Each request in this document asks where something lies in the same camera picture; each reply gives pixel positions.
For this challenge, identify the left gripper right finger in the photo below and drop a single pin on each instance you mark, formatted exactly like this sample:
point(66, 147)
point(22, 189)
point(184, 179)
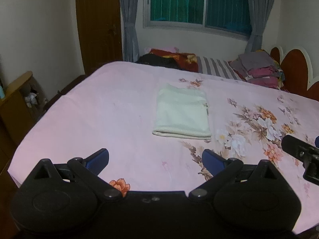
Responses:
point(224, 172)

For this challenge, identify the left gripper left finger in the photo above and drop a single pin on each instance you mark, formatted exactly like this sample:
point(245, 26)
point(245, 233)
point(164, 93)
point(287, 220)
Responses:
point(86, 172)

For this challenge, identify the white knit sweater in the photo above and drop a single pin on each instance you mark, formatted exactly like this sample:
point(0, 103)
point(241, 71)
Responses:
point(182, 113)

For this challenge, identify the stack of folded clothes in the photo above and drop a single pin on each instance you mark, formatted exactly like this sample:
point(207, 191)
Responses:
point(259, 68)

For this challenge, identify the pink floral bed sheet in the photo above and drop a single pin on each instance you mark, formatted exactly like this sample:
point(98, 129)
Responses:
point(115, 108)

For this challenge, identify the red white scalloped headboard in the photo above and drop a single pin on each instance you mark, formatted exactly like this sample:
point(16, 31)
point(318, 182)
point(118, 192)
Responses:
point(298, 71)

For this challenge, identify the wooden bedside shelf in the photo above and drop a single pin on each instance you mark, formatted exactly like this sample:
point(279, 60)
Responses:
point(20, 110)

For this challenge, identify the grey striped pillow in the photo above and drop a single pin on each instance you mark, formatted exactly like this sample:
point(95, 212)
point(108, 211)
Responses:
point(216, 67)

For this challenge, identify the black garment on bed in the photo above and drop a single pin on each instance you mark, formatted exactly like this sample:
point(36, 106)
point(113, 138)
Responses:
point(154, 60)

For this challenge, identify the window with green screen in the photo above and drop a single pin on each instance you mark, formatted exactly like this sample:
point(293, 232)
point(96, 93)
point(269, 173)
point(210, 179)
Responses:
point(229, 17)

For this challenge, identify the brown wooden door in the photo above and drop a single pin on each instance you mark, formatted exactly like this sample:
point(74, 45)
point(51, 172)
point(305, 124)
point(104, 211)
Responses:
point(99, 32)

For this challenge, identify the right grey curtain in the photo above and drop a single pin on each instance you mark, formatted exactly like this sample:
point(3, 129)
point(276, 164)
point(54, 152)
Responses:
point(259, 11)

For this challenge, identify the grey curtain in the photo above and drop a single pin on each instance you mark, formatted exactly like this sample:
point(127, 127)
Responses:
point(130, 41)
point(259, 11)

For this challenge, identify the left grey curtain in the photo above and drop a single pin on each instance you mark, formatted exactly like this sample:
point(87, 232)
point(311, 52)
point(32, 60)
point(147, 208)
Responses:
point(130, 41)

